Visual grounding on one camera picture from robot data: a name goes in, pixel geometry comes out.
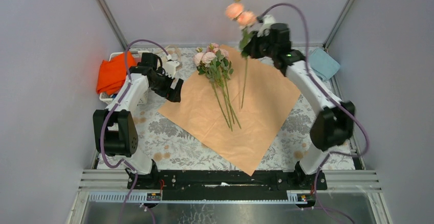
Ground peach fake rose stem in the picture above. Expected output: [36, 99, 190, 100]
[193, 48, 234, 132]

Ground white plastic basket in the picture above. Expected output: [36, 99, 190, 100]
[99, 50, 150, 105]

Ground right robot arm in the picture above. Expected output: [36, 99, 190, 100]
[239, 23, 355, 189]

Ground light blue cloth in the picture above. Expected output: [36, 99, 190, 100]
[308, 48, 340, 81]

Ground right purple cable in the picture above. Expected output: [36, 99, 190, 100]
[257, 3, 370, 224]

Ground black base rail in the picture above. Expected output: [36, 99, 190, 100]
[126, 163, 328, 201]

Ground beige ribbon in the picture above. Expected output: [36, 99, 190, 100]
[157, 44, 182, 63]

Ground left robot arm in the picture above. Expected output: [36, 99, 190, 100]
[93, 52, 183, 189]

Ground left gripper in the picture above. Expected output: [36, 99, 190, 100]
[149, 69, 182, 102]

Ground brown kraft wrapping paper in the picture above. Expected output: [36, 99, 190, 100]
[159, 46, 300, 175]

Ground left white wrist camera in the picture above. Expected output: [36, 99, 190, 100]
[163, 60, 182, 78]

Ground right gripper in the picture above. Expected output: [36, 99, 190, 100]
[243, 31, 276, 60]

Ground orange cloth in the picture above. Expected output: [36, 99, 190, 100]
[96, 51, 136, 96]

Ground fake rose stem with bud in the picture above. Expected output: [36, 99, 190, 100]
[225, 0, 258, 110]

